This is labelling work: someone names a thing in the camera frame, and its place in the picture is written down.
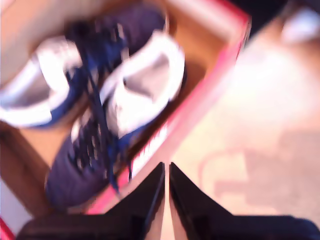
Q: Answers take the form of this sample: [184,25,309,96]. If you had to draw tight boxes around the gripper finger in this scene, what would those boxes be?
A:
[105,162,166,240]
[169,162,234,240]

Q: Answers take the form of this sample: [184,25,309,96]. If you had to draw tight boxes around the blue suede white-striped shoe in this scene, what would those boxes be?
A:
[44,31,187,210]
[0,3,167,130]

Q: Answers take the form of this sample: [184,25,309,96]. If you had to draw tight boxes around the red cardboard shoebox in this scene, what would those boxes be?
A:
[0,0,252,240]

